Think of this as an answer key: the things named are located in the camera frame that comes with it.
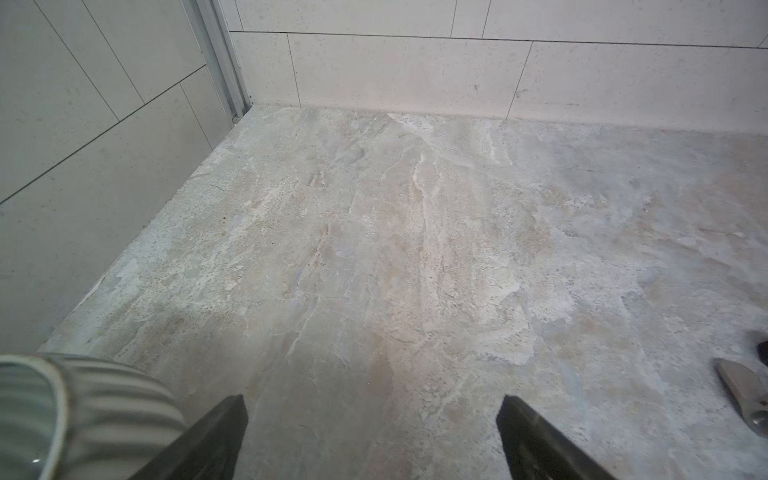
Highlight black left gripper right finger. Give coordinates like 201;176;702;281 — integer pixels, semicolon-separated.
496;395;615;480

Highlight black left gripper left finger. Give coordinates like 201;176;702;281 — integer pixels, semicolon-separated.
130;395;249;480

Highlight silver wing nut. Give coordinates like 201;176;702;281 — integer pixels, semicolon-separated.
715;358;767;438

